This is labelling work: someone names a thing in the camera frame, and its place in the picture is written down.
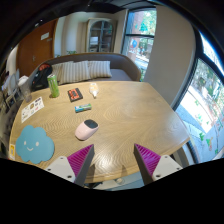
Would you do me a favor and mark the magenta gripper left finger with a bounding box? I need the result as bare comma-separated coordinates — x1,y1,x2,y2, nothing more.
44,143,96,188

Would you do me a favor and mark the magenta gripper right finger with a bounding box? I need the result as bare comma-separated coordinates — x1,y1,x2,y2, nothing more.
133,143,184,186

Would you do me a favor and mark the pink and grey computer mouse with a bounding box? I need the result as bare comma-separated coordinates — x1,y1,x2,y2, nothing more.
75,119,99,141

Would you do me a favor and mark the green and blue small tube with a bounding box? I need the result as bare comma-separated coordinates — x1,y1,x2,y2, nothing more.
75,103,92,113

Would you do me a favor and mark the black and orange card box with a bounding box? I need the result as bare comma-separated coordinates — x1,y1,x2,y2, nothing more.
68,88,83,102

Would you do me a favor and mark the white sticker sheet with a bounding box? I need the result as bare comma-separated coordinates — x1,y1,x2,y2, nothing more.
21,97,44,122

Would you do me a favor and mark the white squeeze bottle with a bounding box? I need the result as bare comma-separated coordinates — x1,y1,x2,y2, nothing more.
89,83,99,98

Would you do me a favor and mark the green drink can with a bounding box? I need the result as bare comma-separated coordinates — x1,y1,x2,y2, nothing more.
47,74,60,98

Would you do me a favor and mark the black and orange backpack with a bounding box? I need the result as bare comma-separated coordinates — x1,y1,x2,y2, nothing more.
31,63,53,91

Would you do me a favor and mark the striped left cushion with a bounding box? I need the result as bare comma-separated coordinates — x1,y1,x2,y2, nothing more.
52,61,90,85

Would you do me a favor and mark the striped cushion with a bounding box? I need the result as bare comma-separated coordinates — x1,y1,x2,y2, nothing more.
88,61,112,79
52,61,90,85

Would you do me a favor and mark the striped right cushion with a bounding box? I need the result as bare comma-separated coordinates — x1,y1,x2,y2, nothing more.
88,61,112,79

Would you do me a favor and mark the clear plastic cup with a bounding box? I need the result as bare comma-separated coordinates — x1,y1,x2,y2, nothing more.
18,78,32,102

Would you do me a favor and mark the grey upholstered sofa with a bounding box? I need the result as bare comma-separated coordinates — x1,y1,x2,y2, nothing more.
29,51,142,90

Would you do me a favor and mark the wooden door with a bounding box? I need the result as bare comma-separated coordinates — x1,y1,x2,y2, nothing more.
17,20,57,76

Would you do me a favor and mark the glass-fronted cabinet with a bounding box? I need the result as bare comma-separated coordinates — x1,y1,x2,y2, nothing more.
86,18,116,52

